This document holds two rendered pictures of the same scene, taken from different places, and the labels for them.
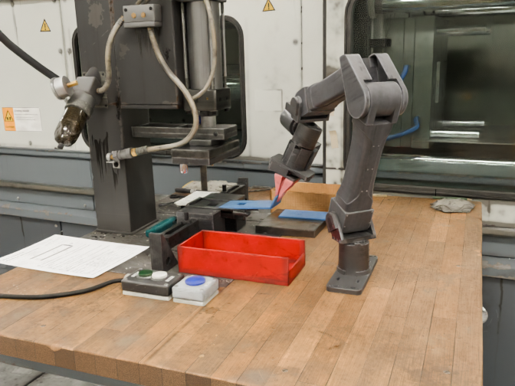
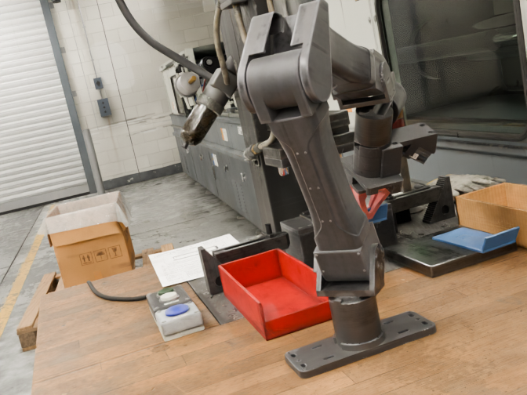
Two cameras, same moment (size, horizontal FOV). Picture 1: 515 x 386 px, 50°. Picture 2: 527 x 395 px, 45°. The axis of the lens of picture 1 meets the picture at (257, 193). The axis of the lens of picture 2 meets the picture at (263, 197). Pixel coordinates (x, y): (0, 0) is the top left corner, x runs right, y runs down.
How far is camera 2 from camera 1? 0.94 m
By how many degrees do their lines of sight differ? 51
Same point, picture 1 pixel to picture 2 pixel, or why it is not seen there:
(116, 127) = (250, 121)
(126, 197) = (268, 200)
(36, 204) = not seen: hidden behind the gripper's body
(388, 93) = (275, 71)
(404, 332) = not seen: outside the picture
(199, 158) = (275, 158)
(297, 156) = (357, 157)
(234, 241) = (293, 268)
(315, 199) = (500, 215)
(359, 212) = (336, 252)
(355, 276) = (340, 349)
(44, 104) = not seen: hidden behind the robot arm
